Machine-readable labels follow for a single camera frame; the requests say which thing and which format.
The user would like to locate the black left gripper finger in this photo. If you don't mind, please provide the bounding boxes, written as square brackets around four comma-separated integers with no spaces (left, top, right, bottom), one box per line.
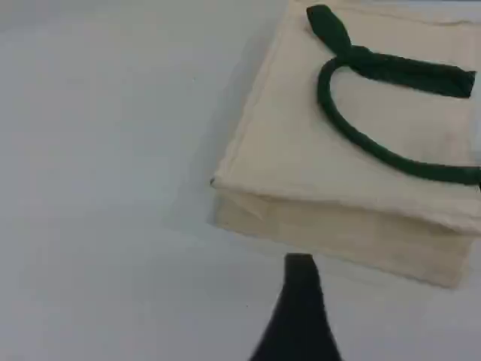
[247,253,343,361]

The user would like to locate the white canvas bag green handles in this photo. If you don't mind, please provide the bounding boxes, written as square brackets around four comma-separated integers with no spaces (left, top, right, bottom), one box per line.
[209,0,481,290]

